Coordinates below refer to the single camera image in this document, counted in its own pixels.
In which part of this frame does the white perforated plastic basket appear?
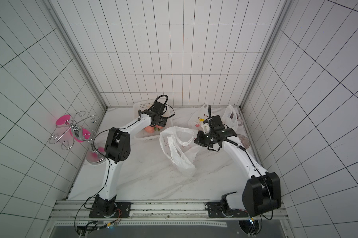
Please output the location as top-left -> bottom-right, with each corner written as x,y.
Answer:
132,99 -> 174,140

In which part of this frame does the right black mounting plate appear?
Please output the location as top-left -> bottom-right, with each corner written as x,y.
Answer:
205,201 -> 248,218

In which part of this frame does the white bag red lettering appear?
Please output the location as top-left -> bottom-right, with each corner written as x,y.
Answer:
159,127 -> 202,177

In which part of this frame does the pink wine glass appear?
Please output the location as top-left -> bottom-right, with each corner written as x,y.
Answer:
69,128 -> 91,143
56,115 -> 71,126

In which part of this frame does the black mounting plate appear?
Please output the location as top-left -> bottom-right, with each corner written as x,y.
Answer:
205,201 -> 248,218
89,202 -> 132,219

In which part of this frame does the pink wine glass lower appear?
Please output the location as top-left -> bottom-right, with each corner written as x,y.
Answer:
69,128 -> 91,143

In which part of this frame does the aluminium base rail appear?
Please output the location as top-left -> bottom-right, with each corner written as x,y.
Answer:
42,199 -> 293,238

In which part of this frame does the pink wine glass upper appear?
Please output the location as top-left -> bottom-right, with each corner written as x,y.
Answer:
56,115 -> 71,126

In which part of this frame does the chrome wire glass rack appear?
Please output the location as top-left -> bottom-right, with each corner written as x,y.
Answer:
49,111 -> 106,165

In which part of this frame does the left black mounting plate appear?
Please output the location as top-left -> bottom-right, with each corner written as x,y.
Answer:
89,202 -> 132,219

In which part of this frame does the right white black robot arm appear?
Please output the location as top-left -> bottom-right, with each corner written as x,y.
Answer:
194,116 -> 282,217

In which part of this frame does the white bag cartoon print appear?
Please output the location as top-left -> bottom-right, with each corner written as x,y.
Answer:
187,103 -> 242,131

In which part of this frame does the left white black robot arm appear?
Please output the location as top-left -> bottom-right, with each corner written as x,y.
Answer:
90,100 -> 175,218

